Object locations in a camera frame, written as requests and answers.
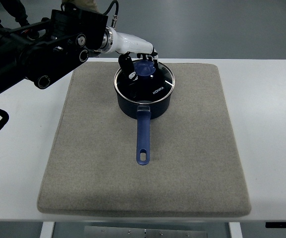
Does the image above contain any black table control panel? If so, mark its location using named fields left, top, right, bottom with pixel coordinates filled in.
left=265, top=222, right=286, bottom=229

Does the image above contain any metal table crossbar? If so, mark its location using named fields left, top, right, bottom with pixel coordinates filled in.
left=84, top=226, right=208, bottom=238

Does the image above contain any person in black trousers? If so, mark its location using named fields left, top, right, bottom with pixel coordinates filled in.
left=0, top=0, right=31, bottom=29

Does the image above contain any glass pot lid blue knob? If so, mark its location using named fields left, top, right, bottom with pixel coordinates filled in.
left=114, top=59, right=175, bottom=104

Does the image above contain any person in khaki trousers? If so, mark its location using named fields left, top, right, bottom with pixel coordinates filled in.
left=61, top=0, right=99, bottom=12

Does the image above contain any beige felt mat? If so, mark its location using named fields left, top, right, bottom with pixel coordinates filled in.
left=37, top=62, right=251, bottom=218

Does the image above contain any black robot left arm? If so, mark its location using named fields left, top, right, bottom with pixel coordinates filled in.
left=0, top=3, right=108, bottom=94

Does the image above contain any dark blue saucepan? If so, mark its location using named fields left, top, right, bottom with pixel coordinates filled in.
left=116, top=92, right=171, bottom=165

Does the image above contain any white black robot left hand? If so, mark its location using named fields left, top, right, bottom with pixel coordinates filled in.
left=99, top=27, right=158, bottom=81

